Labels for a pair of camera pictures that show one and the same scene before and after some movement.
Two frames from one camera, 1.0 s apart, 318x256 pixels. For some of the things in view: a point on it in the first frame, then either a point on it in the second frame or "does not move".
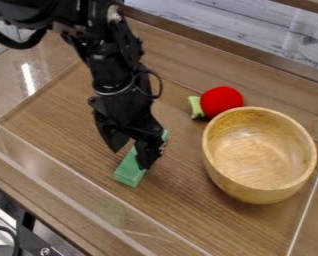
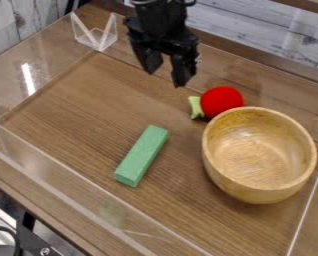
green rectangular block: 129,171 does not move
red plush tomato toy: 216,100 does not move
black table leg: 29,220 does not move
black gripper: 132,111 → 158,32
